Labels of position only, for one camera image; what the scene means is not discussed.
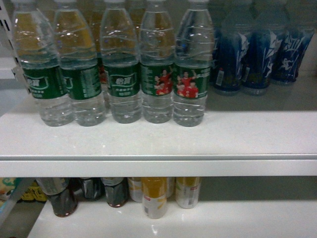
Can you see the water bottle athletes label left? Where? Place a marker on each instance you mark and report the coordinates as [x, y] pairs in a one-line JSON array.
[[156, 58]]

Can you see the water bottle athletes label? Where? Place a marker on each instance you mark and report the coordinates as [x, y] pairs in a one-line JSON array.
[[156, 58], [193, 58]]

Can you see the water bottle athletes label right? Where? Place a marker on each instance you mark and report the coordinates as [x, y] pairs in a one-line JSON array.
[[193, 58]]

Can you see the water bottle middle logo label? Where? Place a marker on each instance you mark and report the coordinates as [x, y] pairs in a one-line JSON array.
[[120, 57]]

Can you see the water bottle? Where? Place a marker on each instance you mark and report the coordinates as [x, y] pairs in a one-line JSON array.
[[78, 61], [34, 46]]

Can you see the water bottle leftmost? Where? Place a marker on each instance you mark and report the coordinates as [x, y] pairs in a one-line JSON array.
[[34, 46]]

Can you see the yellow white drink bottle rear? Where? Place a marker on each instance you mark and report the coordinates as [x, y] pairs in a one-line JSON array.
[[135, 188]]

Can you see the yellow white drink bottle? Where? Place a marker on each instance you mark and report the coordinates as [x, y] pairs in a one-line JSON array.
[[135, 188], [154, 200], [187, 191]]

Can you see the yellow white drink bottle front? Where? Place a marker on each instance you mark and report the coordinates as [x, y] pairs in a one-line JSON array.
[[154, 200]]

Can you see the yellow white drink bottle right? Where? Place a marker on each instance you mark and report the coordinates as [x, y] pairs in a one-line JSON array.
[[187, 191]]

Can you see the dark tea bottle right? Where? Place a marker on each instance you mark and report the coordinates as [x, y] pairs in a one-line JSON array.
[[117, 191]]

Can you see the dark tea bottle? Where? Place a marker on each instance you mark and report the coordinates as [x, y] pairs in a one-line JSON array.
[[92, 188], [117, 191], [59, 194]]

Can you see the dark tea bottle rear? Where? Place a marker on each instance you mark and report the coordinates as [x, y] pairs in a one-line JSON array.
[[92, 188]]

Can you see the blue drink bottle left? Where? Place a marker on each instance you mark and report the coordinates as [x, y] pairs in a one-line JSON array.
[[236, 31]]

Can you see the blue drink bottle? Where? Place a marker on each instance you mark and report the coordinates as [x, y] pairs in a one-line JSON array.
[[299, 32], [236, 31], [267, 36]]

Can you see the dark tea bottle left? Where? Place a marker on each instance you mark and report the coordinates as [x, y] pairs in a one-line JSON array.
[[59, 194]]

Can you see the blue drink bottle middle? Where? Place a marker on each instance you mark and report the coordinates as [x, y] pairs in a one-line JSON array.
[[267, 36]]

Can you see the blue drink bottle right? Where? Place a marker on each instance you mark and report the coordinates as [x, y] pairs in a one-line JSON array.
[[299, 32]]

